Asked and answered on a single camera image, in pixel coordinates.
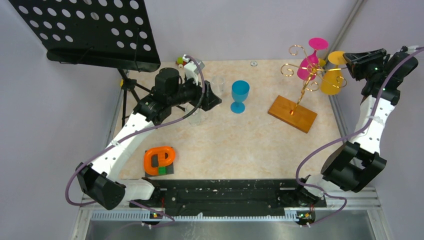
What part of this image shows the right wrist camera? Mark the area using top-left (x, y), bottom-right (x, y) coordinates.
top-left (400, 45), bottom-right (420, 54)

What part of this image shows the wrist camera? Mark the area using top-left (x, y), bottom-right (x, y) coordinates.
top-left (400, 45), bottom-right (420, 54)
top-left (182, 54), bottom-right (199, 86)

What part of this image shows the grey corner pipe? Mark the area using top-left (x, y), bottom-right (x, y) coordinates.
top-left (324, 0), bottom-right (367, 61)

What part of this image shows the wooden gold wine glass rack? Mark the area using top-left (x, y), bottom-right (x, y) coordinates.
top-left (267, 44), bottom-right (334, 133)

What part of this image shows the patterned clear glass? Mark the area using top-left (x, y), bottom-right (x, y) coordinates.
top-left (185, 104), bottom-right (203, 126)

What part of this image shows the red green toy train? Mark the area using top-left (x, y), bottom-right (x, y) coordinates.
top-left (175, 56), bottom-right (189, 69)

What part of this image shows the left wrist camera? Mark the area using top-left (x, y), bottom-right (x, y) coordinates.
top-left (182, 54), bottom-right (199, 86)

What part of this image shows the orange tape dispenser toy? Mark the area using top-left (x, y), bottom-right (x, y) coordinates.
top-left (143, 146), bottom-right (176, 177)

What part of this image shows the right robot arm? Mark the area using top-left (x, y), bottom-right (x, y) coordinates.
top-left (293, 46), bottom-right (424, 206)

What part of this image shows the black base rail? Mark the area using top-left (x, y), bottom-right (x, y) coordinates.
top-left (127, 179), bottom-right (327, 217)

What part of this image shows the yellow wine glass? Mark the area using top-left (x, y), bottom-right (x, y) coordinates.
top-left (320, 50), bottom-right (347, 96)

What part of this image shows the tall clear wine glass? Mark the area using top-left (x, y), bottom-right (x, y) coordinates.
top-left (210, 76), bottom-right (225, 98)

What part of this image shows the pink wine glass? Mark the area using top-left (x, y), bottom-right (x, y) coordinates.
top-left (296, 37), bottom-right (329, 81)

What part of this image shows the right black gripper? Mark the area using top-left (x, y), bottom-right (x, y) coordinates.
top-left (341, 48), bottom-right (387, 82)

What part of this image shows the black perforated music stand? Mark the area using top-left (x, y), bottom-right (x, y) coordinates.
top-left (8, 0), bottom-right (186, 128)

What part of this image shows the blue wine glass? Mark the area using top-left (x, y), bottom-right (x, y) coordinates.
top-left (230, 80), bottom-right (250, 114)

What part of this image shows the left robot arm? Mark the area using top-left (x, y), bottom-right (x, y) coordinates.
top-left (75, 67), bottom-right (222, 210)

